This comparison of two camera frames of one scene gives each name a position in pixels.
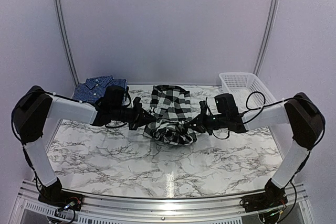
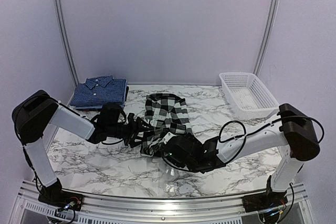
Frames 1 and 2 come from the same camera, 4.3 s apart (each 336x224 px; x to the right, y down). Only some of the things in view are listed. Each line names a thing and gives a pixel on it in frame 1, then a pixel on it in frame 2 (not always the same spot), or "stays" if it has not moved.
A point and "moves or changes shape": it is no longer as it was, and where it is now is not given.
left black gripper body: [127, 115] to [119, 131]
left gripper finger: [136, 104] to [138, 123]
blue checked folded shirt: [93, 89] stays
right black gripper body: [217, 123] to [197, 170]
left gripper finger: [143, 118] to [137, 137]
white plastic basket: [250, 93] stays
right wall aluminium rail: [271, 22] stays
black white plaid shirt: [171, 104] moves or changes shape
